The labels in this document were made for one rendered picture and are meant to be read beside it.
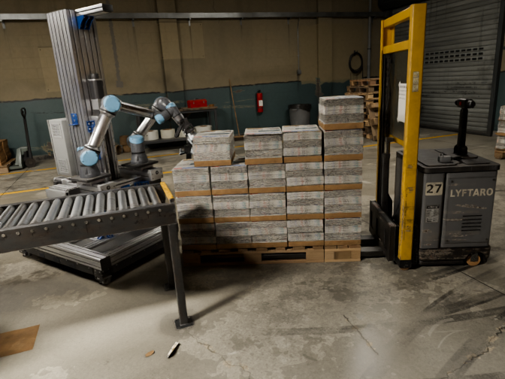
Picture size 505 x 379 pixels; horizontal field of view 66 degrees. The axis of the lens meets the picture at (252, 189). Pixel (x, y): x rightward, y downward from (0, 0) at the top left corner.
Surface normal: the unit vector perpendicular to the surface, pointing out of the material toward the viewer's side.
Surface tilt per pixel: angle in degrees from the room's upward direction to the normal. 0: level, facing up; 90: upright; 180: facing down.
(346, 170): 90
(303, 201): 89
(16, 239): 90
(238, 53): 90
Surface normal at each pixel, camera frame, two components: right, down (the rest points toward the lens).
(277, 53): 0.34, 0.24
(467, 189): -0.05, 0.28
